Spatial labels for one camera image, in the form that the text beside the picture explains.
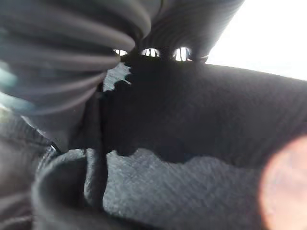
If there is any right robot hand, black cloth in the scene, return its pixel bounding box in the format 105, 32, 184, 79
0, 0, 246, 154

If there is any pink garment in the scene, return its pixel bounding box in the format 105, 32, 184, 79
260, 136, 307, 230

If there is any dark grey garment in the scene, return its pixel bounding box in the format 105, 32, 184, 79
0, 56, 307, 230

